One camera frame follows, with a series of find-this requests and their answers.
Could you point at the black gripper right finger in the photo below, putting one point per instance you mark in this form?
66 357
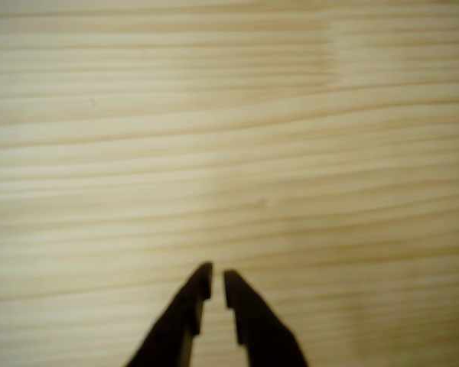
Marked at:
264 329

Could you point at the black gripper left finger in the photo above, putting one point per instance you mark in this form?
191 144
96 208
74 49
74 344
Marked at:
180 325

